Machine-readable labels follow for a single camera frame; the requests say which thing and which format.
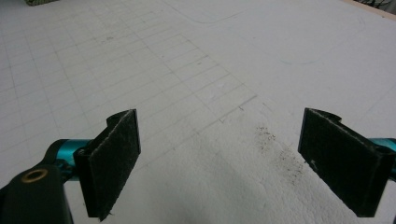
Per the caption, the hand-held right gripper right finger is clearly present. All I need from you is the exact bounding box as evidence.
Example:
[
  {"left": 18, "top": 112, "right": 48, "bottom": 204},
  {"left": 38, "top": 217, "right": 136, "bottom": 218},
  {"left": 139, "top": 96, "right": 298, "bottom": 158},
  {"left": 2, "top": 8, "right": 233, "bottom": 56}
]
[{"left": 297, "top": 107, "right": 396, "bottom": 218}]

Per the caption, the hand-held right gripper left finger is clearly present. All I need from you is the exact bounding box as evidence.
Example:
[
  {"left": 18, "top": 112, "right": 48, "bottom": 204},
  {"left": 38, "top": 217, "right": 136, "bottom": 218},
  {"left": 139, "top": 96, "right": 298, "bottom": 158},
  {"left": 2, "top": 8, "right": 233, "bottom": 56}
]
[{"left": 43, "top": 108, "right": 142, "bottom": 222}]

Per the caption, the green woven basket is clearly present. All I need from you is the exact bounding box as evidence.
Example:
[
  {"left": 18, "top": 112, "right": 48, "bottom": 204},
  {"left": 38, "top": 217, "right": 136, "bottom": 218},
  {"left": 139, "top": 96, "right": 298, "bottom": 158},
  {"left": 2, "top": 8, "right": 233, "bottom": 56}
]
[{"left": 23, "top": 0, "right": 60, "bottom": 7}]

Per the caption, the white gridded foam mat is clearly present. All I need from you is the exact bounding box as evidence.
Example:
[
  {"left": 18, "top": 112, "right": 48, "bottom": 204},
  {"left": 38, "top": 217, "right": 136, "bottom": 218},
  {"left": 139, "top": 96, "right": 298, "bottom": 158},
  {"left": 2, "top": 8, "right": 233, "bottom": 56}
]
[{"left": 0, "top": 0, "right": 396, "bottom": 224}]

